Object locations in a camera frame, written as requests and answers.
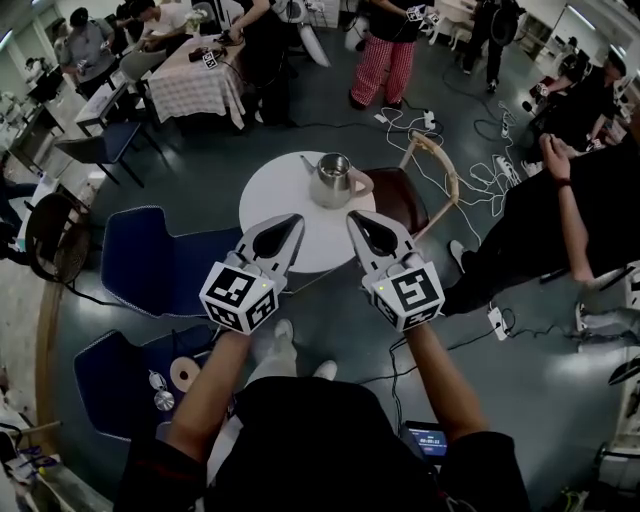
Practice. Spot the round metal lid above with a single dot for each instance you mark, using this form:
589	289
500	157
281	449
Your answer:
164	400

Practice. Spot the person's right forearm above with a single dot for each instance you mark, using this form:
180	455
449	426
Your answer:
445	385

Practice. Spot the black round wicker chair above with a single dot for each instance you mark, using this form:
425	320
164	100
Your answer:
57	237

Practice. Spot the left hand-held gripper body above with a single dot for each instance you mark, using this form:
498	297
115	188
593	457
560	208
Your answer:
235	295

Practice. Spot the table with checkered cloth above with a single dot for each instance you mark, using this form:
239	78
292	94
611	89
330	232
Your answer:
192	82

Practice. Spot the person's left white shoe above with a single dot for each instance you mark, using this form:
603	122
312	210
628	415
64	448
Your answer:
284	331

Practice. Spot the person's left forearm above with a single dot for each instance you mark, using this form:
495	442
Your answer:
207	395

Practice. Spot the blue upholstered chair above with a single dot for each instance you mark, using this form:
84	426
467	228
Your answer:
150	260
115	380

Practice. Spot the white flower bouquet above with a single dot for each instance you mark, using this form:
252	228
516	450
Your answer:
195	19

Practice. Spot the round white table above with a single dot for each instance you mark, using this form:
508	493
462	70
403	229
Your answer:
272	197

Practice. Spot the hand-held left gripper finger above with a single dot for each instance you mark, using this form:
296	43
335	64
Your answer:
292	252
250	234

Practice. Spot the white power strip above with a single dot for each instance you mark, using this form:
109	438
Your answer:
429	119
501	166

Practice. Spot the person's right white shoe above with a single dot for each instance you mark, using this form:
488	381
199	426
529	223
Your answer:
326	369

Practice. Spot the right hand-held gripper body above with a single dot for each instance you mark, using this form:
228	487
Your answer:
410	295

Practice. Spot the black device with screen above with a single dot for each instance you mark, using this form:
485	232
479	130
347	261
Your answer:
425	442

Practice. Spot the person's light trousers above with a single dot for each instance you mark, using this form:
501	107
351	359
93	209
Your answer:
272	357

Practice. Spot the wooden chair with dark seat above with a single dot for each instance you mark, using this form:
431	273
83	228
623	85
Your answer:
400	197

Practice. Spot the person's white shoe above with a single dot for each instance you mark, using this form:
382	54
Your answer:
326	369
284	331

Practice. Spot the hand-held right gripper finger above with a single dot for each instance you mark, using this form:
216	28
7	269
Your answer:
397	232
361	255

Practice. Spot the dark blue chair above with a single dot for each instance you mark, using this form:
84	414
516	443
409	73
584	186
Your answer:
102	145

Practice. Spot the beige tape roll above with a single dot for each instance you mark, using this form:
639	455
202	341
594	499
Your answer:
184	372

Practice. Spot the grey chair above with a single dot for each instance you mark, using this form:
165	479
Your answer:
140	64

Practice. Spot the person's black shirt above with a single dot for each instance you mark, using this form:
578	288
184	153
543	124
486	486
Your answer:
320	450

